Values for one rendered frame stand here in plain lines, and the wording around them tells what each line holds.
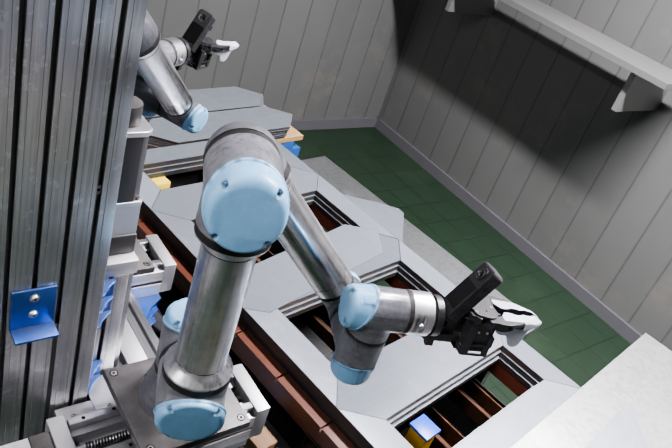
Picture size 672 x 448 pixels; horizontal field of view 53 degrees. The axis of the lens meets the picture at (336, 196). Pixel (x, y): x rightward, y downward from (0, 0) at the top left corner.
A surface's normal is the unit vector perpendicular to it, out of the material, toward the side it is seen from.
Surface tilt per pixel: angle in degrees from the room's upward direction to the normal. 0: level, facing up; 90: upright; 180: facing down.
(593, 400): 0
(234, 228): 82
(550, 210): 90
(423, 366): 0
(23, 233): 90
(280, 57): 90
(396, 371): 0
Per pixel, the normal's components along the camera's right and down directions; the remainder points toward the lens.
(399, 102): -0.78, 0.10
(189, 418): 0.12, 0.65
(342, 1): 0.55, 0.56
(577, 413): 0.29, -0.82
